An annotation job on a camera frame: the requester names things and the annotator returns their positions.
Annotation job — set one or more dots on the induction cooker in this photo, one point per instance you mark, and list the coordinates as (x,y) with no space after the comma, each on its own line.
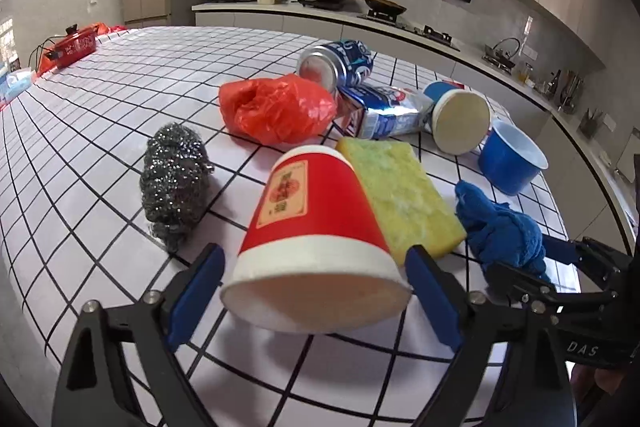
(317,3)

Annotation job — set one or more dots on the grey cutting board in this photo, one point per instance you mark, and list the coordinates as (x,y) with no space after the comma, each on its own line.
(630,162)

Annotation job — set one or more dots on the blue tissue pack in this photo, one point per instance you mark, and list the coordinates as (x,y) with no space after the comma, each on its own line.
(15,84)

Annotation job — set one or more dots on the yellow sponge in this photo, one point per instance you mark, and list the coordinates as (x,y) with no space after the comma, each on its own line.
(400,192)

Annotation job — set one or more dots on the black chopstick holder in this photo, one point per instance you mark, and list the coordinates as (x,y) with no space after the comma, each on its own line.
(590,124)

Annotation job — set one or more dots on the blue milk carton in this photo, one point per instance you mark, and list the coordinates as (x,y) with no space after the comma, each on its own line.
(390,112)

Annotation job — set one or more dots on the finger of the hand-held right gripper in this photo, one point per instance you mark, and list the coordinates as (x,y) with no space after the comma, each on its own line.
(520,282)
(557,247)

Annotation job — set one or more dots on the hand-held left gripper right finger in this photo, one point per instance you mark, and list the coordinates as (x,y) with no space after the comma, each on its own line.
(430,292)

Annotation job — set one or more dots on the blue and white paper cup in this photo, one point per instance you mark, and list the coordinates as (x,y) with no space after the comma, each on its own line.
(460,119)

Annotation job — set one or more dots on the steel wool scourer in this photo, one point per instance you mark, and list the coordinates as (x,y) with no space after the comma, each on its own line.
(175,177)

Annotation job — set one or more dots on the white wall socket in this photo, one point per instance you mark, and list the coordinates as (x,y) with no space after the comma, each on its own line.
(608,122)
(528,52)

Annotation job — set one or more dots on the yellow oil bottle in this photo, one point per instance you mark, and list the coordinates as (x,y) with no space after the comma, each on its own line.
(525,74)

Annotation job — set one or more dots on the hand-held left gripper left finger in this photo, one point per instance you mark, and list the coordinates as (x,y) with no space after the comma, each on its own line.
(200,292)

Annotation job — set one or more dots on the utensil holder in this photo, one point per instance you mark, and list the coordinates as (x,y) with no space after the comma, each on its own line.
(571,92)

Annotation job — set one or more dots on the blue cloth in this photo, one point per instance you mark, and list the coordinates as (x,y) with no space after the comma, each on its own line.
(500,227)

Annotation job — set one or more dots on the frying pan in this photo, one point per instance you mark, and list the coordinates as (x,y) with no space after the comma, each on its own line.
(382,3)

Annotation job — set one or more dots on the metal kettle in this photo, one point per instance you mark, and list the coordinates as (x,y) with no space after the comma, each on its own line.
(502,52)

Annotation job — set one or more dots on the blue plastic cup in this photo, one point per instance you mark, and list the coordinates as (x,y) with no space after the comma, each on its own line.
(505,167)

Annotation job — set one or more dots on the white tiled kitchen island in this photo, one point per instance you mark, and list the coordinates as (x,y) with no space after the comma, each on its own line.
(125,72)

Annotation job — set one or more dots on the blue soda can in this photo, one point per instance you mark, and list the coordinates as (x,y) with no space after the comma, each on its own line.
(350,62)

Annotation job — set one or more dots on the dark bottle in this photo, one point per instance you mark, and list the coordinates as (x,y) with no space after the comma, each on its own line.
(553,84)

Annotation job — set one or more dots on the red paper cup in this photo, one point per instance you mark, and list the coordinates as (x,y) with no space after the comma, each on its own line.
(310,207)

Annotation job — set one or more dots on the gas stove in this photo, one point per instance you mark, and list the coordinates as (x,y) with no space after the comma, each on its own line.
(415,29)

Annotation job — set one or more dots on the red plastic bag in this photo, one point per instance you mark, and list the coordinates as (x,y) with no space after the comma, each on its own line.
(280,107)

